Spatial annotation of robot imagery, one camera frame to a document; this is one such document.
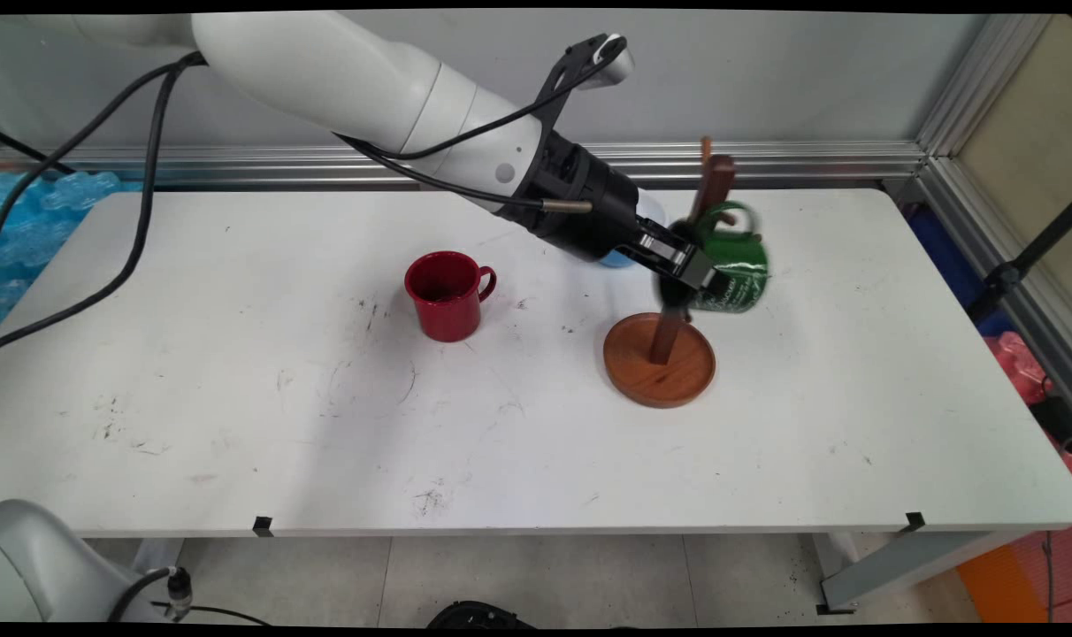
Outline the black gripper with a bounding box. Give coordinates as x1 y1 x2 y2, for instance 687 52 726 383
499 131 723 296

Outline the green enamel mug white print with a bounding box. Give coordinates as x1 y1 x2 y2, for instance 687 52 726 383
658 201 772 316

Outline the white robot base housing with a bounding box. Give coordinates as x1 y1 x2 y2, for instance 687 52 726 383
0 498 152 624

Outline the blue bowl white inside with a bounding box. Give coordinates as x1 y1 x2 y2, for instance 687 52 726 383
598 188 671 270

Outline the brown wooden mug tree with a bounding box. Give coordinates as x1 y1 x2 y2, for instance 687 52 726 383
602 136 739 411

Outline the red enamel mug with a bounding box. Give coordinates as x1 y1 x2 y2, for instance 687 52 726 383
403 250 499 344

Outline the blue plastic crate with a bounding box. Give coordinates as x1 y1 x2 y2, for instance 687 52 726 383
903 205 1016 339

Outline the black tripod leg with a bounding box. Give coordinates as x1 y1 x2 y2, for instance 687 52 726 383
967 199 1072 325

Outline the pink plastic bag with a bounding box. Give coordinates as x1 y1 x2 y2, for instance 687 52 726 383
983 331 1072 480

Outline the grey table leg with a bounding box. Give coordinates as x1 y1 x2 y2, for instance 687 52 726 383
808 529 1037 616

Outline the black round object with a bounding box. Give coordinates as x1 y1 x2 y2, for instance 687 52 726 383
425 600 539 629

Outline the orange box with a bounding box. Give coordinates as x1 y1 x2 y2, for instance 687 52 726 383
955 526 1072 624

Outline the blue bubble wrap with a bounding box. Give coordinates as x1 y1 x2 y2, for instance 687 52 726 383
0 170 145 325

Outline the aluminium frame rail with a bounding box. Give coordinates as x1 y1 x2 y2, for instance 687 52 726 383
0 139 931 192

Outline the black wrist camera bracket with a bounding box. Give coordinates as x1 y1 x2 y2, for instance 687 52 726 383
534 33 636 135

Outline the black camera cable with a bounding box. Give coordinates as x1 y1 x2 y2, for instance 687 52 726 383
0 35 627 238

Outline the black gripper cable brass plug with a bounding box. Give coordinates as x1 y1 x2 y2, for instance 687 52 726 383
0 51 595 349

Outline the aluminium frame post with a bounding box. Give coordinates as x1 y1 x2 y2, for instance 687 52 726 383
915 13 1072 410

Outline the black base cable with connector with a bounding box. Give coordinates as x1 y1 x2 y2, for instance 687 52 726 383
107 564 273 627

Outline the thin black cable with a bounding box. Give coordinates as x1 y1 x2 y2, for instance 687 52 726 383
0 131 70 175

